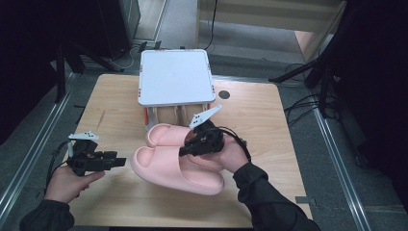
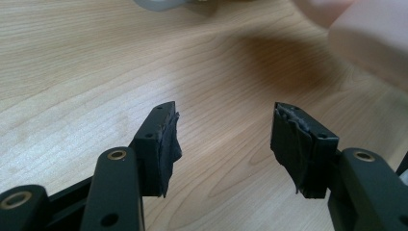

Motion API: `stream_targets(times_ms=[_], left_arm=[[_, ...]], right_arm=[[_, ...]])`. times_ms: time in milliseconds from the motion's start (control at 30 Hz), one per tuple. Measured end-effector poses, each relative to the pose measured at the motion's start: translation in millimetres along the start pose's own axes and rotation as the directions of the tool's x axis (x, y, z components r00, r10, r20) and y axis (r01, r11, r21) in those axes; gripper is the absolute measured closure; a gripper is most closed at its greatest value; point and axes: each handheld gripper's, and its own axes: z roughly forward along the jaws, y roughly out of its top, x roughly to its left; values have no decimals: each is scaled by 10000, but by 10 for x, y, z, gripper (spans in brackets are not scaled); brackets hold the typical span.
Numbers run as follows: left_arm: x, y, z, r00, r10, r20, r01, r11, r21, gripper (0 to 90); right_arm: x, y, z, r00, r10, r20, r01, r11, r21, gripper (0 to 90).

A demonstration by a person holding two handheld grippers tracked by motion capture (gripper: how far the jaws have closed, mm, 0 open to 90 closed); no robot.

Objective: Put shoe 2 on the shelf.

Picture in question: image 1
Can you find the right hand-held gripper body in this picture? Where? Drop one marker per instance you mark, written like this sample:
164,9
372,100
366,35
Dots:
208,139

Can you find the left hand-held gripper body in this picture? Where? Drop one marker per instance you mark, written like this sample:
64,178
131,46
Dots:
83,159

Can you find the pink slide slipper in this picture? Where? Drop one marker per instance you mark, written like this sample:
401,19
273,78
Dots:
170,174
163,136

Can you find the white shoe rack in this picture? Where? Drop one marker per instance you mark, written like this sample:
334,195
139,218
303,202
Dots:
174,77

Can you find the person's right hand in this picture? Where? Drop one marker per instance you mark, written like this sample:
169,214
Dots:
232,157

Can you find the person's left hand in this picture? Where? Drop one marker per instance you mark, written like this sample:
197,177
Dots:
64,186

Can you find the black tape strip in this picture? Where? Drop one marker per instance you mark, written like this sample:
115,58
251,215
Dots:
79,114

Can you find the black round table grommet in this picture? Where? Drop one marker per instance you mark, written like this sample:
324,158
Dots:
224,94

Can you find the black upright stand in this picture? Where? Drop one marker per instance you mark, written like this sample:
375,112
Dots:
60,83

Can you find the black slanted stand leg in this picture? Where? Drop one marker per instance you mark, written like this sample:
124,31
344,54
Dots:
102,62

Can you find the black curtain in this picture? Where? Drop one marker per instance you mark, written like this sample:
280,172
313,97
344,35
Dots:
25,48
378,64

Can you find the black tripod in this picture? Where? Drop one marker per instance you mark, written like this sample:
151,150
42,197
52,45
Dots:
324,83

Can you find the dark cabinet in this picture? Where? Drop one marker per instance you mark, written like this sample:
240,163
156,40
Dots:
128,19

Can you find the beige wooden furniture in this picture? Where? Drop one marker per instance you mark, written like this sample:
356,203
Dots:
272,12

